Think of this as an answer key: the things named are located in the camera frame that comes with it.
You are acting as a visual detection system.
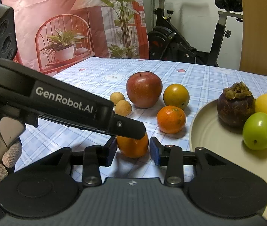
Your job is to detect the orange mandarin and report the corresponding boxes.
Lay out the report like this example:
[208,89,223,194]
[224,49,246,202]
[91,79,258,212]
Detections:
[116,133,149,159]
[156,106,186,134]

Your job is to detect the red apple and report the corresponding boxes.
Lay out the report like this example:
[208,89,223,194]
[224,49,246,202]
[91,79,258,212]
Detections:
[126,71,163,108]

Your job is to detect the dark purple mangosteen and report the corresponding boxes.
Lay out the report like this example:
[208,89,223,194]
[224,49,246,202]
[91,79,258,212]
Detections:
[217,82,255,128]

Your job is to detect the green apple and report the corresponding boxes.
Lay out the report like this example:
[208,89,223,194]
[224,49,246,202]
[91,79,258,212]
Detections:
[242,112,267,150]

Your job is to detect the small brown longan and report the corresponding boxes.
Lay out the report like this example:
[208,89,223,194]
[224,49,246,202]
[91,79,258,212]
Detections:
[115,100,132,117]
[110,92,125,105]

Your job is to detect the beige plate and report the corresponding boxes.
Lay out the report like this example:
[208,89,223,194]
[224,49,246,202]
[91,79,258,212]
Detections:
[189,99,267,219]

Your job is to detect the blue plaid tablecloth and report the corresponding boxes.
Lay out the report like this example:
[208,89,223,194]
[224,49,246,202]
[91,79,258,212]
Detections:
[16,57,267,170]

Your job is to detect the yellow-green orange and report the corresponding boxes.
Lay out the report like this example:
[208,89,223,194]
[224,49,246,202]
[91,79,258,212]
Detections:
[163,84,190,110]

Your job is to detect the printed pink backdrop cloth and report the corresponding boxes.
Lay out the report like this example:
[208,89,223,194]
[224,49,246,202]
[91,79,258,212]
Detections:
[2,0,149,76]

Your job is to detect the black exercise bike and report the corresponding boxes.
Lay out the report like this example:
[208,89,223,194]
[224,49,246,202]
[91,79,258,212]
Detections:
[139,0,244,67]

